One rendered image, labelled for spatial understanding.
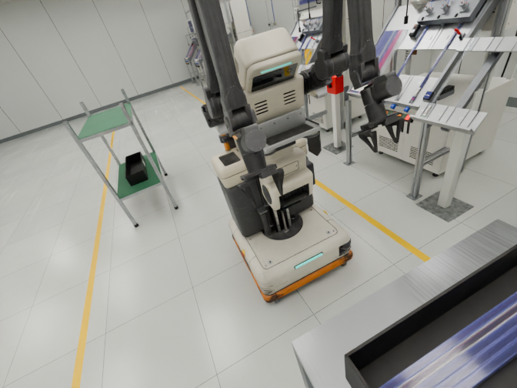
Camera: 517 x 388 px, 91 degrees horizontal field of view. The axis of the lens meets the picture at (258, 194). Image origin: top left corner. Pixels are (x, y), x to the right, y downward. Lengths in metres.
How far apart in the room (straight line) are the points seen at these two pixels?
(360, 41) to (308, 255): 1.07
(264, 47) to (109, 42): 9.05
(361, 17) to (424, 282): 0.73
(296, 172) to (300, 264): 0.55
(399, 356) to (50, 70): 10.07
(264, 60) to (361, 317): 0.81
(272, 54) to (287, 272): 1.08
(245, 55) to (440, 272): 0.86
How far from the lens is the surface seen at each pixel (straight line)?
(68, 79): 10.08
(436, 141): 2.42
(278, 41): 1.01
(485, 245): 0.93
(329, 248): 1.56
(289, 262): 1.49
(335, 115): 2.89
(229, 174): 1.36
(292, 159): 1.17
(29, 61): 10.21
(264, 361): 1.56
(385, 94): 0.88
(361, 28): 0.91
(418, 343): 0.70
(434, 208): 2.26
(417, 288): 0.78
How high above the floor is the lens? 1.43
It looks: 35 degrees down
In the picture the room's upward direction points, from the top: 16 degrees counter-clockwise
